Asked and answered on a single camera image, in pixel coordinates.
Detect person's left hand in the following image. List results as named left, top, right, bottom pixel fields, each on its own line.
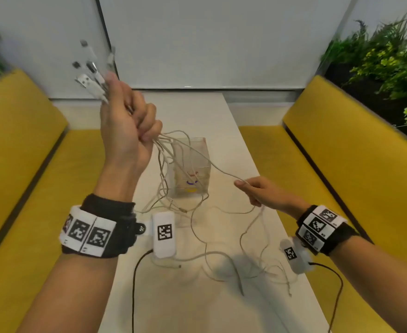
left=100, top=71, right=163, bottom=181

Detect person's right hand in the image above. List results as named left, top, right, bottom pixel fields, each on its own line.
left=234, top=176, right=310, bottom=219

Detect bundle of white charging cables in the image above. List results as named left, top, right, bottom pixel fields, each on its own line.
left=72, top=39, right=295, bottom=297

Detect single white charging cord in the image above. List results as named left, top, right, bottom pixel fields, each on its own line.
left=156, top=133, right=253, bottom=186

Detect person's right forearm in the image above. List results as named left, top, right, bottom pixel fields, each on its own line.
left=287, top=198, right=407, bottom=333

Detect person's left forearm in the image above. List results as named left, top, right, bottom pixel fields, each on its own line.
left=16, top=164, right=142, bottom=333

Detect clear plastic container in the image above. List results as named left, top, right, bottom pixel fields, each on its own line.
left=168, top=136, right=212, bottom=198

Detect black wristband with marker tags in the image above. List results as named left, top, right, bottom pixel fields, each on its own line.
left=295, top=204, right=361, bottom=256
left=58, top=194, right=147, bottom=259

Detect yellow upholstered bench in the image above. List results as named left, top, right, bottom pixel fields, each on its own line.
left=0, top=68, right=107, bottom=333
left=238, top=75, right=407, bottom=333

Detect black planter box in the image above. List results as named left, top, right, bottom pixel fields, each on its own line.
left=323, top=62, right=407, bottom=150

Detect green leafy plants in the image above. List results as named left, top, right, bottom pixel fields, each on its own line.
left=319, top=6, right=407, bottom=131

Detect white wrist camera with marker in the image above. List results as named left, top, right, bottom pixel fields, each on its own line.
left=152, top=210, right=177, bottom=259
left=279, top=236, right=316, bottom=275

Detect thin black camera cable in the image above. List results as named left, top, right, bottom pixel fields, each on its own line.
left=309, top=262, right=344, bottom=333
left=131, top=249, right=155, bottom=333

